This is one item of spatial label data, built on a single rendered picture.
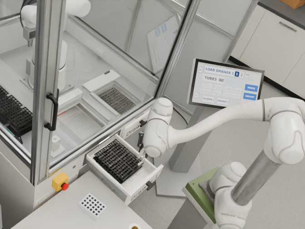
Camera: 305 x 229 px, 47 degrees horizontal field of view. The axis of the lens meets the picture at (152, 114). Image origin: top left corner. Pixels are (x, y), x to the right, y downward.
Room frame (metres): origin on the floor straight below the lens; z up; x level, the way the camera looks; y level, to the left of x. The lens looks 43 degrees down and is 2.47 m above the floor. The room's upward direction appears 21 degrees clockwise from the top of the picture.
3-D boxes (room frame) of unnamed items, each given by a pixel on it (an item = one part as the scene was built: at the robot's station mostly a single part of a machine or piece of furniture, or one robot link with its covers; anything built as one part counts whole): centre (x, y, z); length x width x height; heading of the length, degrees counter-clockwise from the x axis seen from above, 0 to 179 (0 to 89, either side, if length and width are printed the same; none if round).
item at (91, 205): (0.95, 0.12, 0.78); 0.12 x 0.08 x 0.04; 72
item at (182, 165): (2.00, -0.40, 0.51); 0.50 x 0.45 x 1.02; 19
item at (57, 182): (0.96, 0.31, 0.88); 0.07 x 0.05 x 0.07; 156
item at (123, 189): (1.22, 0.09, 0.86); 0.40 x 0.26 x 0.06; 66
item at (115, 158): (1.22, 0.08, 0.87); 0.22 x 0.18 x 0.06; 66
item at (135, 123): (1.55, 0.06, 0.87); 0.29 x 0.02 x 0.11; 156
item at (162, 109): (1.21, -0.03, 1.34); 0.13 x 0.11 x 0.16; 7
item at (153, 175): (1.14, -0.10, 0.87); 0.29 x 0.02 x 0.11; 156
